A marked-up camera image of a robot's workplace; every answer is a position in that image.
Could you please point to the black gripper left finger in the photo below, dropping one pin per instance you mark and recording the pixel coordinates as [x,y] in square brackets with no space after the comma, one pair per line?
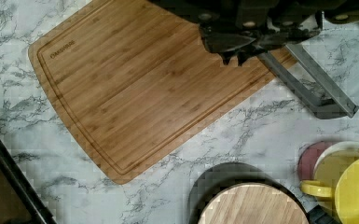
[226,40]

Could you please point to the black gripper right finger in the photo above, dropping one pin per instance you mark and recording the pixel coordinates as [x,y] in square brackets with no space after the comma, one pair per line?
[271,37]

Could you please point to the silver oven door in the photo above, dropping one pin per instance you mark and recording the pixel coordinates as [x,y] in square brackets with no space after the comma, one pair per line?
[328,82]

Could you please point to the bamboo cutting board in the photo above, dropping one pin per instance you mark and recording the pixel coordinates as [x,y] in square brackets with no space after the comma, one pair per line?
[132,82]

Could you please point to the dark red round coaster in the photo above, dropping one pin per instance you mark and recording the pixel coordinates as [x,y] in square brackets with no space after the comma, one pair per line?
[309,158]

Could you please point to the black canister with wooden lid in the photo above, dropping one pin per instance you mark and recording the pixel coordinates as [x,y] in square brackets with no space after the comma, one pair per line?
[239,193]

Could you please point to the yellow ceramic pot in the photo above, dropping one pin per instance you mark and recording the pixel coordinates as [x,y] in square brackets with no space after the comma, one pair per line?
[335,182]

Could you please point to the black table edge rail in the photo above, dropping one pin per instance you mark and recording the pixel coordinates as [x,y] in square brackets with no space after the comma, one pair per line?
[19,203]

